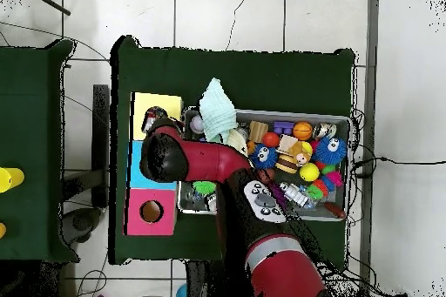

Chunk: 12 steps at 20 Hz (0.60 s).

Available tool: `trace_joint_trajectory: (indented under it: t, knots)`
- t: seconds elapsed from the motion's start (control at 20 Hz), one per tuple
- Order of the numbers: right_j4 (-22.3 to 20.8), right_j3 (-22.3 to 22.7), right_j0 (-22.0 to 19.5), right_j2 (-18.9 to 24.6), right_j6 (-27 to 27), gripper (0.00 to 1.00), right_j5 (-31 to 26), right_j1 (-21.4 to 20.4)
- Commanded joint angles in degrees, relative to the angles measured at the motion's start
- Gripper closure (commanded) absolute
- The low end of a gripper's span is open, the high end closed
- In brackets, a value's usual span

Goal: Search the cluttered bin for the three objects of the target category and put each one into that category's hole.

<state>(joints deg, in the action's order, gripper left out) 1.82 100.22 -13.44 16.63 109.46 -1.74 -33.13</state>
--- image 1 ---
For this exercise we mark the mint waffle cloth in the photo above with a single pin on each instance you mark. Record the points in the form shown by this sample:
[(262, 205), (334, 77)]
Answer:
[(216, 112)]

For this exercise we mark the cream waffle cloth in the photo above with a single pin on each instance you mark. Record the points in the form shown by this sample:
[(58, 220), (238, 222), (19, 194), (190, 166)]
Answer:
[(237, 140)]

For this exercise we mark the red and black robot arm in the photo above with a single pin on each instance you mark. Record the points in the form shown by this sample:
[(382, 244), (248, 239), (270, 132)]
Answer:
[(216, 164)]

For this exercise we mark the wooden box with three holes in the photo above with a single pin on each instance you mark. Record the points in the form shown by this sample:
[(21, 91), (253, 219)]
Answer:
[(163, 220)]

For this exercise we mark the shallow clear mesh bin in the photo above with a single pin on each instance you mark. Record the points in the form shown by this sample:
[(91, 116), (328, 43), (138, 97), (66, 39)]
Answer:
[(313, 116)]

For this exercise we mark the black upright stand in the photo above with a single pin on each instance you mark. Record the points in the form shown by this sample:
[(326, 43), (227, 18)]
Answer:
[(101, 136)]

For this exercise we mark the dark green table cloth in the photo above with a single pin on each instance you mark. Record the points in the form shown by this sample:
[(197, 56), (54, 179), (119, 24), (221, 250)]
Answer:
[(244, 77)]

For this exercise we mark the plain wooden block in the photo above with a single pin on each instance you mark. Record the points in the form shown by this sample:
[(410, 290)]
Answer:
[(258, 131)]

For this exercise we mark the small blue spiky eyed ball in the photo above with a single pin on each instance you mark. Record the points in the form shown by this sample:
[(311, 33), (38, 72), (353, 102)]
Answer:
[(263, 157)]

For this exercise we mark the orange red smooth ball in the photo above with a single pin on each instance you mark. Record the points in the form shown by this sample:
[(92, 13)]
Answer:
[(270, 139)]

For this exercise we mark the neighbouring green covered table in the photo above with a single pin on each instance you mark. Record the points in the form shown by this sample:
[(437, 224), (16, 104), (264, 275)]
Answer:
[(31, 84)]

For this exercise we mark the grey round base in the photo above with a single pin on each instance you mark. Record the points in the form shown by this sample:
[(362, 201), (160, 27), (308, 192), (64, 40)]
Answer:
[(82, 222)]

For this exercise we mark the toy hamburger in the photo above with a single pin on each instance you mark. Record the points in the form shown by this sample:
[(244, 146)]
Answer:
[(286, 164)]

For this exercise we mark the small orange basketball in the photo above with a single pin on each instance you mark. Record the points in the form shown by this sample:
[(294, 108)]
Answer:
[(302, 130)]

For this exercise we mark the dark tripod leg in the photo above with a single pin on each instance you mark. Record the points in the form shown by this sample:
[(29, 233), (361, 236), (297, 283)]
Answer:
[(52, 3)]

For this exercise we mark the yellow plastic cup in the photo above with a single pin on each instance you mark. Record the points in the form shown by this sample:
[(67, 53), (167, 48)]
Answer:
[(10, 179)]

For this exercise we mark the yellow tennis ball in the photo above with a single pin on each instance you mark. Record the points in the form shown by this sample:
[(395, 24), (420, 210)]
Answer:
[(309, 172)]

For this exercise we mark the labelled tin can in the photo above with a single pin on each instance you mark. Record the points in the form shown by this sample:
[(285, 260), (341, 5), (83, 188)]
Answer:
[(324, 130)]

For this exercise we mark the blue spiky ball with eyes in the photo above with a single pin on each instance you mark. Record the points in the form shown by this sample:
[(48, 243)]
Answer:
[(331, 152)]

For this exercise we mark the small yellow object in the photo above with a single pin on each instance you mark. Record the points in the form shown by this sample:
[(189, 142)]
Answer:
[(2, 230)]

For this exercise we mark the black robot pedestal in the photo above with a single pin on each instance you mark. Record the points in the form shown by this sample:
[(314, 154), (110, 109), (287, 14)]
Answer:
[(202, 283)]

